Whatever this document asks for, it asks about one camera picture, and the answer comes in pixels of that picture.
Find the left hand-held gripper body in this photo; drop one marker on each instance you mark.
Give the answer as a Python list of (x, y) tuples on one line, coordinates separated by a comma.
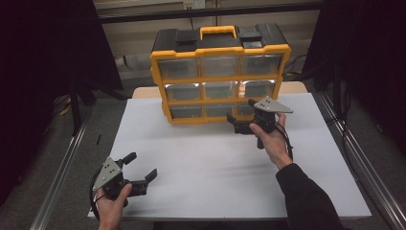
[(110, 175)]

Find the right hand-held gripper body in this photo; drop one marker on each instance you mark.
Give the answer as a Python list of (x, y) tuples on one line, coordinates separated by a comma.
[(266, 116)]

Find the transparent plastic drawer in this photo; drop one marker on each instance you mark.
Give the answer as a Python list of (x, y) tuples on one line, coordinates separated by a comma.
[(220, 90)]

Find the yellow black organizer cabinet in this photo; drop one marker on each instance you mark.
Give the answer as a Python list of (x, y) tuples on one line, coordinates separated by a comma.
[(166, 40)]

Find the person's right hand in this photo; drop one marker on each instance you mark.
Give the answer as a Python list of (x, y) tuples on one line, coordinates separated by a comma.
[(276, 147)]

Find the person's left hand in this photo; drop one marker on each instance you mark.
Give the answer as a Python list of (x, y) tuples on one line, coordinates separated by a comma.
[(110, 211)]

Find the small black stick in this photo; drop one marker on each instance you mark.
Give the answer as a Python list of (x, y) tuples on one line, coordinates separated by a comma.
[(99, 139)]

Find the black metal stand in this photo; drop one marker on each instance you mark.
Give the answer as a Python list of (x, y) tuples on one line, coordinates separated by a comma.
[(76, 118)]

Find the group of clear drawers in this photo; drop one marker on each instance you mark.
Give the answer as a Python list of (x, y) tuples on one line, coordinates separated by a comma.
[(178, 68)]

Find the black curtain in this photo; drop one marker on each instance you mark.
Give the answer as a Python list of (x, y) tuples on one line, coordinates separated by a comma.
[(376, 64), (38, 64)]

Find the black horizontal bar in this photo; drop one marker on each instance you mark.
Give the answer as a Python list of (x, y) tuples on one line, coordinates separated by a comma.
[(159, 15)]

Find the aluminium frame rail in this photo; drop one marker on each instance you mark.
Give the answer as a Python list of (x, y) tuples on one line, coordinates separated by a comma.
[(367, 169), (60, 179)]

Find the white wall socket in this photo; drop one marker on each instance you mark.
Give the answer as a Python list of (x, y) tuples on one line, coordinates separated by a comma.
[(194, 4)]

